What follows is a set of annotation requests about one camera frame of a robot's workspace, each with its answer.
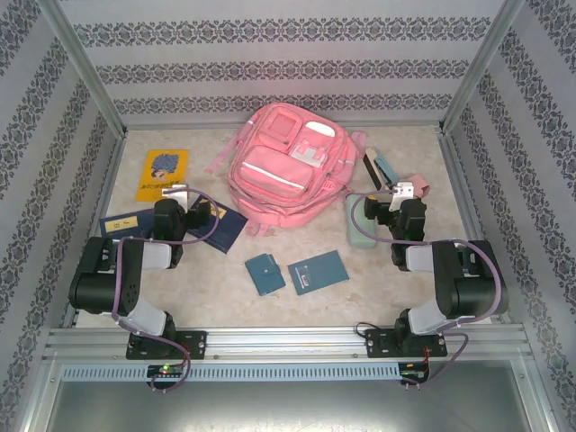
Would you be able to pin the navy blue book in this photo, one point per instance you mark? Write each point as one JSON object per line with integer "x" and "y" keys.
{"x": 229, "y": 229}

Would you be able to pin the navy notebook with yellow label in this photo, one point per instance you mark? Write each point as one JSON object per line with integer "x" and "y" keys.
{"x": 130, "y": 225}

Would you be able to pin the yellow book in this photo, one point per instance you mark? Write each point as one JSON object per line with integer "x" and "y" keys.
{"x": 159, "y": 171}

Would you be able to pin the pink backpack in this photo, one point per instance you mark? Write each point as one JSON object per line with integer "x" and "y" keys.
{"x": 270, "y": 171}

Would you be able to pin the teal passport booklet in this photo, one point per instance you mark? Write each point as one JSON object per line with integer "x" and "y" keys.
{"x": 319, "y": 272}

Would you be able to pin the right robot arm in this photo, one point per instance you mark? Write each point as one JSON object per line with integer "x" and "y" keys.
{"x": 472, "y": 279}

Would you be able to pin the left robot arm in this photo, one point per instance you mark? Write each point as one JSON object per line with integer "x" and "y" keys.
{"x": 103, "y": 279}

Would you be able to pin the mint green pencil case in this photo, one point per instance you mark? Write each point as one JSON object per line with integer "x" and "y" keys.
{"x": 365, "y": 243}

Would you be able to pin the light blue stapler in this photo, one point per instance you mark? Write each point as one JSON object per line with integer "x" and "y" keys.
{"x": 380, "y": 168}

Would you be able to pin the pink eraser box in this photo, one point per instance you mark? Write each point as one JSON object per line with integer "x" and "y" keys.
{"x": 422, "y": 185}

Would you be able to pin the teal snap wallet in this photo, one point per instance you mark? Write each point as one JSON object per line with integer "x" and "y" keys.
{"x": 265, "y": 276}

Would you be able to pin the left circuit board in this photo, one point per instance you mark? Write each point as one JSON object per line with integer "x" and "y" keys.
{"x": 166, "y": 370}

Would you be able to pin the circuit board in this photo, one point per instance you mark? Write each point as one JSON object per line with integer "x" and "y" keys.
{"x": 414, "y": 372}
{"x": 166, "y": 370}

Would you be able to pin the right circuit board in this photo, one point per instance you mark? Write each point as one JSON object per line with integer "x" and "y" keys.
{"x": 414, "y": 372}

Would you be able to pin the metal sheet panel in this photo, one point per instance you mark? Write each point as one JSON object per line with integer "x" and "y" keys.
{"x": 288, "y": 409}

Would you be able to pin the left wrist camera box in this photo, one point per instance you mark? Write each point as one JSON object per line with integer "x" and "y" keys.
{"x": 175, "y": 195}

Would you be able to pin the aluminium side rail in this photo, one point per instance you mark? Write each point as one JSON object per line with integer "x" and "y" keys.
{"x": 105, "y": 189}
{"x": 463, "y": 189}

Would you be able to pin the aluminium back rail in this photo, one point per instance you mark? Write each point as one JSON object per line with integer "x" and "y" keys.
{"x": 180, "y": 125}

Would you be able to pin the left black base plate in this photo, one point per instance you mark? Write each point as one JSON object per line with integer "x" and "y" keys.
{"x": 195, "y": 344}

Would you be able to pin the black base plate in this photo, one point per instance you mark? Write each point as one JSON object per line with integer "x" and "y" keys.
{"x": 375, "y": 344}
{"x": 195, "y": 344}

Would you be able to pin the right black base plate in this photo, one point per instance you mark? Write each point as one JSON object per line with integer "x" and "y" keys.
{"x": 375, "y": 344}

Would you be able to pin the aluminium mounting rail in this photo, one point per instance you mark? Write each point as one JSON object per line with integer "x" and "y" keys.
{"x": 288, "y": 342}

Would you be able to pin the aluminium corner post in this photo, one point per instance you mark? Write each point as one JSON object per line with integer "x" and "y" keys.
{"x": 481, "y": 63}
{"x": 81, "y": 63}

